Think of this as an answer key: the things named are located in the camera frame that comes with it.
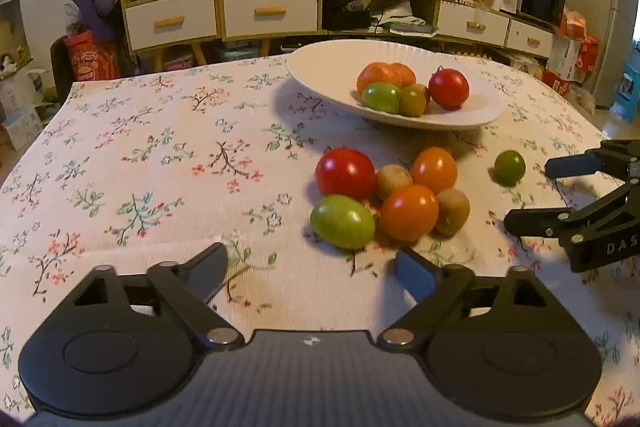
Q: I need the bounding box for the white paper plate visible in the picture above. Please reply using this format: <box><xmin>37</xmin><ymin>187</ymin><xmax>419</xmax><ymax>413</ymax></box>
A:
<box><xmin>286</xmin><ymin>39</ymin><xmax>506</xmax><ymax>131</ymax></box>

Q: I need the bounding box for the clear storage box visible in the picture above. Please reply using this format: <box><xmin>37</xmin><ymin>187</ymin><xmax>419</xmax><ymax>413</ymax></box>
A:
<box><xmin>220</xmin><ymin>39</ymin><xmax>261</xmax><ymax>62</ymax></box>
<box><xmin>162</xmin><ymin>47</ymin><xmax>196</xmax><ymax>70</ymax></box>

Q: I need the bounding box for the white patterned box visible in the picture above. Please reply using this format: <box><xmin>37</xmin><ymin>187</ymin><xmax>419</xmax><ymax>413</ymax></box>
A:
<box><xmin>2</xmin><ymin>106</ymin><xmax>45</xmax><ymax>152</ymax></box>

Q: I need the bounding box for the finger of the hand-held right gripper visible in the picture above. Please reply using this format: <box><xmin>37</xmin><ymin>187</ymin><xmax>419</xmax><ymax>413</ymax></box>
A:
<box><xmin>545</xmin><ymin>139</ymin><xmax>640</xmax><ymax>185</ymax></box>
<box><xmin>504</xmin><ymin>182</ymin><xmax>640</xmax><ymax>248</ymax></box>

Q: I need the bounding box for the red tomato with stem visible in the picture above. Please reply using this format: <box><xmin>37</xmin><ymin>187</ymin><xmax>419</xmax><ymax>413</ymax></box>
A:
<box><xmin>428</xmin><ymin>66</ymin><xmax>471</xmax><ymax>110</ymax></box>

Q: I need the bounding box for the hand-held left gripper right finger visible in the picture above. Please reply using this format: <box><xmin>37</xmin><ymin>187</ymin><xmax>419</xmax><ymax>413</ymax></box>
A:
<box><xmin>377</xmin><ymin>248</ymin><xmax>551</xmax><ymax>350</ymax></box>

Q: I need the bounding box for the orange tomato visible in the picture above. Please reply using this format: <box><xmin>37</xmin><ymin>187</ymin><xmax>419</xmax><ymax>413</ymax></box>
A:
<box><xmin>380</xmin><ymin>184</ymin><xmax>440</xmax><ymax>243</ymax></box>
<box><xmin>410</xmin><ymin>147</ymin><xmax>459</xmax><ymax>195</ymax></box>

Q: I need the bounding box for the pile of papers and bags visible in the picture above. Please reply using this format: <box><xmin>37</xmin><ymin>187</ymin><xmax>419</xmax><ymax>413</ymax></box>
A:
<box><xmin>372</xmin><ymin>2</ymin><xmax>436</xmax><ymax>35</ymax></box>

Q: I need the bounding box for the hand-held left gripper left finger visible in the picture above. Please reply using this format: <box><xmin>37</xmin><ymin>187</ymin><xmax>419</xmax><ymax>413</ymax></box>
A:
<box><xmin>55</xmin><ymin>243</ymin><xmax>246</xmax><ymax>349</ymax></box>

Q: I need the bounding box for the small dark green tomato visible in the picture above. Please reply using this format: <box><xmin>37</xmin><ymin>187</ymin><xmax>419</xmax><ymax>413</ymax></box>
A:
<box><xmin>494</xmin><ymin>150</ymin><xmax>527</xmax><ymax>186</ymax></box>

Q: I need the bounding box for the orange printed bag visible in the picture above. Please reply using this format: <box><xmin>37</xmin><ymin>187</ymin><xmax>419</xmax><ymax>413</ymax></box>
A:
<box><xmin>62</xmin><ymin>31</ymin><xmax>122</xmax><ymax>82</ymax></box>

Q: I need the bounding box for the large orange mandarin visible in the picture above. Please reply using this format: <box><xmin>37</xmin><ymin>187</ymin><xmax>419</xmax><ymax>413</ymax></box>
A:
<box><xmin>356</xmin><ymin>62</ymin><xmax>403</xmax><ymax>96</ymax></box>

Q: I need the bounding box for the floral tablecloth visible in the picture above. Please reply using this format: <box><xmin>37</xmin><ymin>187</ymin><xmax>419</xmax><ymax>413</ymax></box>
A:
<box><xmin>0</xmin><ymin>54</ymin><xmax>640</xmax><ymax>423</ymax></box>

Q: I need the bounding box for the small orange mandarin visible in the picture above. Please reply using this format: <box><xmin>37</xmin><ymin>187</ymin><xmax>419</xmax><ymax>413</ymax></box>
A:
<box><xmin>390</xmin><ymin>63</ymin><xmax>417</xmax><ymax>88</ymax></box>

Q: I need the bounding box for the long wooden sideboard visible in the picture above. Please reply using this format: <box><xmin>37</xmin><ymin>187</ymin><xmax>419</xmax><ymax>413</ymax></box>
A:
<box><xmin>320</xmin><ymin>0</ymin><xmax>558</xmax><ymax>60</ymax></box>

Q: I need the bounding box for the yellow-green tomato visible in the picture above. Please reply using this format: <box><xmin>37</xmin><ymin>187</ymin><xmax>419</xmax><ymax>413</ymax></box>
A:
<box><xmin>398</xmin><ymin>84</ymin><xmax>428</xmax><ymax>118</ymax></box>

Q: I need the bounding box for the grey refrigerator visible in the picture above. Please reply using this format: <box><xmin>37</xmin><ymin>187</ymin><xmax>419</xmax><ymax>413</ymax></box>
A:
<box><xmin>564</xmin><ymin>0</ymin><xmax>640</xmax><ymax>110</ymax></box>

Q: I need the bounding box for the white drawer with wooden handle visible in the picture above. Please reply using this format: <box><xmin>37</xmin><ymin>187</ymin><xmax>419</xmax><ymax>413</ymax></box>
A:
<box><xmin>437</xmin><ymin>2</ymin><xmax>511</xmax><ymax>48</ymax></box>
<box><xmin>506</xmin><ymin>19</ymin><xmax>556</xmax><ymax>58</ymax></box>
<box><xmin>222</xmin><ymin>0</ymin><xmax>320</xmax><ymax>38</ymax></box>
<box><xmin>124</xmin><ymin>0</ymin><xmax>218</xmax><ymax>52</ymax></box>

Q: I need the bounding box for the white shopping bag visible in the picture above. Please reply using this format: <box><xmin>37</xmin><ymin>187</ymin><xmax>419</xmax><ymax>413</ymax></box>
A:
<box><xmin>0</xmin><ymin>59</ymin><xmax>51</xmax><ymax>112</ymax></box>

